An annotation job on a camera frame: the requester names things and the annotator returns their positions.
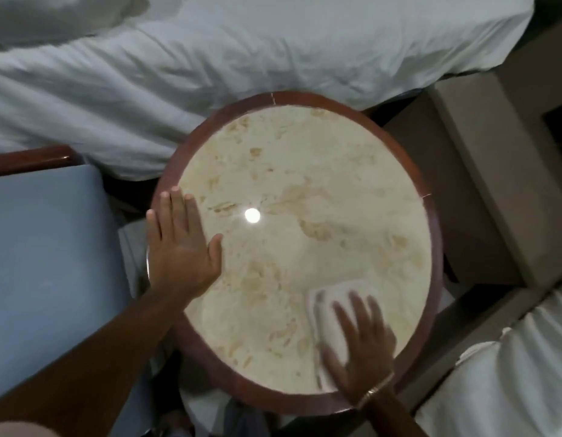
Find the person's left hand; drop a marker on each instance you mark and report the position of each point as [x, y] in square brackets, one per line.
[180, 263]

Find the person's right hand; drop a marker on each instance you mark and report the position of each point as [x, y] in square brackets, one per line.
[365, 359]

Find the person's left thumb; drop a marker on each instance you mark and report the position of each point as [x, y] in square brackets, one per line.
[216, 252]

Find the person's right middle finger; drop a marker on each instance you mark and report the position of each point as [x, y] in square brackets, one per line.
[360, 314]

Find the person's left little finger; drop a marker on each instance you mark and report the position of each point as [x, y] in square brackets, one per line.
[152, 229]

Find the person's left middle finger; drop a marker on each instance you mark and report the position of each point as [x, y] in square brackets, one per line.
[178, 213]

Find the person's right thumb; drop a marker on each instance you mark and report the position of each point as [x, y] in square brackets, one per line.
[332, 364]

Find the person's right little finger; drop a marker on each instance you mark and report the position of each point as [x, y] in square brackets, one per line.
[391, 343]

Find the white cleaning cloth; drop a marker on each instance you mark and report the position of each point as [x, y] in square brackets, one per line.
[324, 314]

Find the person's left forearm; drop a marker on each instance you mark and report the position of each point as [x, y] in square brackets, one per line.
[103, 354]

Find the person's right forearm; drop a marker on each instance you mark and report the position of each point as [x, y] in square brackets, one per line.
[392, 416]

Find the round marble wooden-rim table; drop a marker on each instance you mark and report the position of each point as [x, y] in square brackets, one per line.
[303, 195]

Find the wooden chair with blue cushion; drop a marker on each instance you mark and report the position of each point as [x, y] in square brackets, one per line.
[53, 268]

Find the white bedding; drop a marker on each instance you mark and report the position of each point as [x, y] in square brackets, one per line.
[513, 373]

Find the bed with white sheet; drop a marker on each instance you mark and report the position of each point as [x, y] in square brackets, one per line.
[262, 54]

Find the white pillow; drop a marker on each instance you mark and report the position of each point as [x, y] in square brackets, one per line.
[49, 18]

